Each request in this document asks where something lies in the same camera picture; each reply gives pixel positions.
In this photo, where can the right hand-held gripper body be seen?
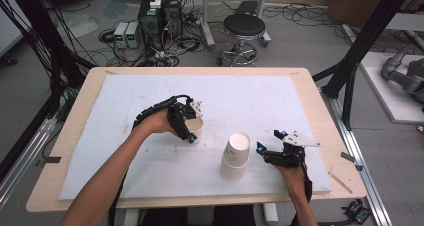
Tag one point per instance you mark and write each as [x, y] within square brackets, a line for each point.
[300, 139]

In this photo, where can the clear plastic sheet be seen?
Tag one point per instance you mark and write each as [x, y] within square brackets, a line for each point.
[81, 25]

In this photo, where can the light wooden table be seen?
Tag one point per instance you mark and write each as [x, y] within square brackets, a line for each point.
[85, 96]

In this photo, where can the cardboard box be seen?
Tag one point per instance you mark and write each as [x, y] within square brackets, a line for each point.
[356, 2]

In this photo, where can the grey power supply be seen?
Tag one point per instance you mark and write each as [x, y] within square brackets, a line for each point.
[132, 35]
[120, 34]

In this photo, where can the person's left leg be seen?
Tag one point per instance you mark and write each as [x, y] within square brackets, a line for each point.
[163, 217]

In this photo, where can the black computer tower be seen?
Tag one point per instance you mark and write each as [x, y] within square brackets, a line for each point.
[150, 26]
[172, 14]

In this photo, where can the white table leg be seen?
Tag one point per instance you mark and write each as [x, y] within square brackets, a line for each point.
[270, 213]
[131, 217]

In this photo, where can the small circuit board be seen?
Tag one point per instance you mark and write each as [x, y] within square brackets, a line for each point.
[357, 212]

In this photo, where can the white wall panel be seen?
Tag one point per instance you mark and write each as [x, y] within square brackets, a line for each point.
[10, 22]

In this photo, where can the white foam mat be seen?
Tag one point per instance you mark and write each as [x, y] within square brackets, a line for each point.
[233, 99]

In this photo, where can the stack of white paper cups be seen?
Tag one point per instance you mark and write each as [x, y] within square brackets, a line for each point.
[235, 159]

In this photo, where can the person's leg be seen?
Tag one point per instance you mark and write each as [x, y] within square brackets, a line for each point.
[235, 216]
[163, 217]

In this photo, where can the person's right hand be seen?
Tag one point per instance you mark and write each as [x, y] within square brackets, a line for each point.
[293, 182]

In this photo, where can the thin wooden stick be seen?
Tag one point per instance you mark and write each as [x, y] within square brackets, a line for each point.
[340, 182]

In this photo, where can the teal paper sheet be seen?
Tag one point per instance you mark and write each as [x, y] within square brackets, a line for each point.
[115, 7]

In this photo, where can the white platform board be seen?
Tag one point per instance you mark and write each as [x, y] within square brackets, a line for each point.
[386, 92]

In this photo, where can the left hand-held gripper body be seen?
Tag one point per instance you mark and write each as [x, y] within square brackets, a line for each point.
[181, 111]

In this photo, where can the person's right leg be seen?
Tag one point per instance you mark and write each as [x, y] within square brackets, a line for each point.
[235, 216]

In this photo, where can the grey metal stand leg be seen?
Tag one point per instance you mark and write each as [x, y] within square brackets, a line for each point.
[207, 22]
[263, 16]

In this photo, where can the person's left hand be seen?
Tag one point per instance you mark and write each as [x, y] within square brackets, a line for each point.
[156, 121]

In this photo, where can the white box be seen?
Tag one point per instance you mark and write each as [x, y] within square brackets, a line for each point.
[156, 1]

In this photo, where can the white paper cup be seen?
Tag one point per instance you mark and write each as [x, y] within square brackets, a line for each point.
[195, 126]

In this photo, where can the black round stool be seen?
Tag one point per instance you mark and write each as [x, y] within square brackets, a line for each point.
[244, 25]

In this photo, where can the aluminium rail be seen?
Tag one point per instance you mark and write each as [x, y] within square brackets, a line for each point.
[23, 166]
[360, 166]

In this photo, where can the black flat pad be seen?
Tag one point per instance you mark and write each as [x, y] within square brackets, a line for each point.
[246, 7]

